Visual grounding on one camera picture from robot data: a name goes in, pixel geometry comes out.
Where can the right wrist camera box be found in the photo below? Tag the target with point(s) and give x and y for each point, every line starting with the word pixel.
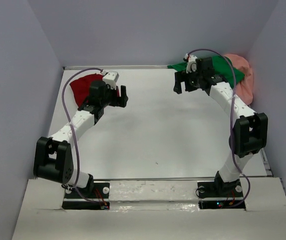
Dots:
pixel 191 63

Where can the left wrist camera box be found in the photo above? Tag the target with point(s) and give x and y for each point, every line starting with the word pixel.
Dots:
pixel 110 78

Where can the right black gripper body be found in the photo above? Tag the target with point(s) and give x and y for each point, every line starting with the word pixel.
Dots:
pixel 192 81

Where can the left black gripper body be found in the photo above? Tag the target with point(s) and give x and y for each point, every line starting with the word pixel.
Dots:
pixel 110 99

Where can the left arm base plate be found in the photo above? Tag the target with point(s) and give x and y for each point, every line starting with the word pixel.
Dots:
pixel 96 200

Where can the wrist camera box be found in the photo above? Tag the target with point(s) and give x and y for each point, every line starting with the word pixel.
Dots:
pixel 191 63
pixel 110 78

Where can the white front cover board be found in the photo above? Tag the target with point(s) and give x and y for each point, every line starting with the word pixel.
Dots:
pixel 152 210

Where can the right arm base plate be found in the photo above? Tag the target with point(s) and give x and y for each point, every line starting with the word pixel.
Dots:
pixel 211 199

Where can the green t shirt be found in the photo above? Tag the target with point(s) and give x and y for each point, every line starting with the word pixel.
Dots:
pixel 220 65

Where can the red t shirt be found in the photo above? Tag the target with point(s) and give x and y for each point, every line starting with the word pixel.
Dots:
pixel 81 87

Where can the pink t shirt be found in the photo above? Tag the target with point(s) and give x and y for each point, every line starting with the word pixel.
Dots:
pixel 244 85

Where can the aluminium right table rail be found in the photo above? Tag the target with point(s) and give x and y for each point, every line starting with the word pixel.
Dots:
pixel 258 165

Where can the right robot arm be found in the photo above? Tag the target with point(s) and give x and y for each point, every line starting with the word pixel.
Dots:
pixel 248 129

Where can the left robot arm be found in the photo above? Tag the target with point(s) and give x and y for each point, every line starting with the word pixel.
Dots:
pixel 53 157

